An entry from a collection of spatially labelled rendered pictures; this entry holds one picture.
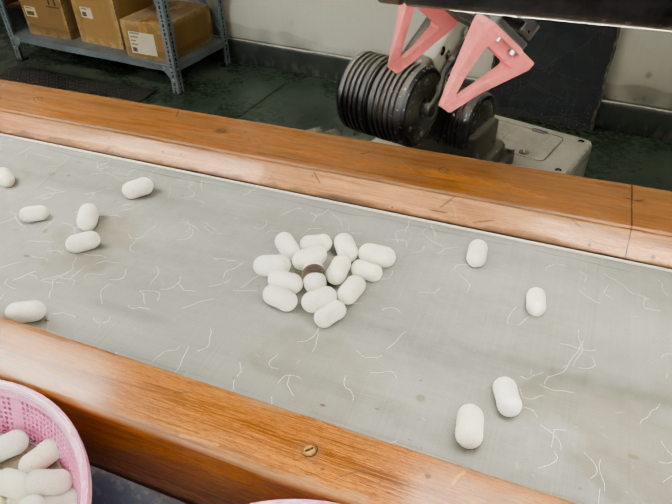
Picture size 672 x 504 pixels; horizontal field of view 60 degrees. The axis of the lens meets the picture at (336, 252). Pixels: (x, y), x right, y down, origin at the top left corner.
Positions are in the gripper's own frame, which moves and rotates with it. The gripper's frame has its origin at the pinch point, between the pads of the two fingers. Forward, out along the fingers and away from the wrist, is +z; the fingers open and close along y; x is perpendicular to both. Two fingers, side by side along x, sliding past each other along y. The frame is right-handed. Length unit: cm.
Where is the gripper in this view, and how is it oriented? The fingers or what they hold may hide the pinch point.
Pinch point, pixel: (421, 80)
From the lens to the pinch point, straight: 56.8
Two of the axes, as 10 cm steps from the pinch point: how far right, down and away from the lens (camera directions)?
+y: -3.9, -5.7, 7.2
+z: -5.7, 7.7, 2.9
